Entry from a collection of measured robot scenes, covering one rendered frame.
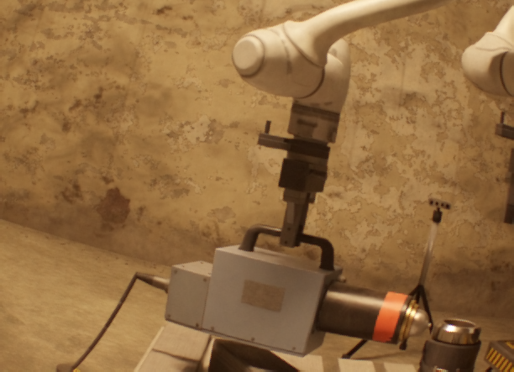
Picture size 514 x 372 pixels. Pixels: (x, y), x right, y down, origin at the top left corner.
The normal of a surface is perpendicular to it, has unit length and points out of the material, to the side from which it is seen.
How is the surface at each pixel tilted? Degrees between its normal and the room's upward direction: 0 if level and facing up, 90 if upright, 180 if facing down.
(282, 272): 90
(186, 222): 90
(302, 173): 90
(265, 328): 90
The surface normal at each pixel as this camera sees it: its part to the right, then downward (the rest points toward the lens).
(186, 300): -0.34, 0.00
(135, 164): -0.04, 0.06
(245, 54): -0.67, 0.03
